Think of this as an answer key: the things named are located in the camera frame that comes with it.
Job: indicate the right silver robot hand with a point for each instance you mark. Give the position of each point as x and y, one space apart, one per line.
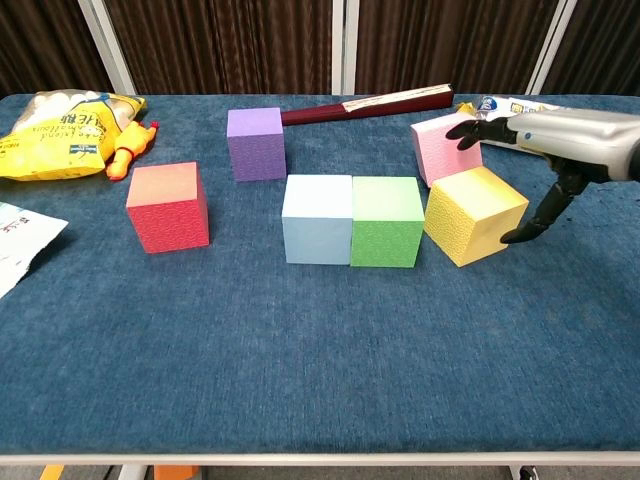
575 140

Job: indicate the pink foam cube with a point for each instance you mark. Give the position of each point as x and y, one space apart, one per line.
442 160

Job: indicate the yellow cube block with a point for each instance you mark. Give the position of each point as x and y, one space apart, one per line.
465 220

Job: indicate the green foam cube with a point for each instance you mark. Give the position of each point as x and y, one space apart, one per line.
385 240

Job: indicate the light blue foam cube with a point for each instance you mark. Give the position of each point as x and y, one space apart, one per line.
315 235

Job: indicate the red foam cube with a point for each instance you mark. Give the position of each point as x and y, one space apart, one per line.
167 220

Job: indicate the purple foam cube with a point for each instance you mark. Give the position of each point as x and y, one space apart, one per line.
256 150

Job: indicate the clear pack of white rolls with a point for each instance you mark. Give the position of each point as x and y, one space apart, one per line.
520 105

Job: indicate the brown curtain panel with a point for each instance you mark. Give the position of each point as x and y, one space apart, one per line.
40 40
440 35
610 40
220 45

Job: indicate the dark red folded fan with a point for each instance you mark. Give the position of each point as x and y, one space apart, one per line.
320 112

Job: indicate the black caster wheel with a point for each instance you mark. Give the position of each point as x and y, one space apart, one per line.
528 473

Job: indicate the blue felt table cover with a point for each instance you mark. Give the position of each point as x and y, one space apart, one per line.
320 380

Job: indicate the yellow rubber chicken toy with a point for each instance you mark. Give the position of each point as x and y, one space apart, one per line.
131 147

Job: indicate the yellow snack bag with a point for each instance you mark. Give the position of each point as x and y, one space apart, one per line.
55 140

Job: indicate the orange box under table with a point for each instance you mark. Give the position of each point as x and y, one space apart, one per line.
175 473

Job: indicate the white snack bag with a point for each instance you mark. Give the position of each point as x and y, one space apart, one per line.
20 240

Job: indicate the white partition post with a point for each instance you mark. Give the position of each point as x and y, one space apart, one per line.
345 45
555 45
107 45

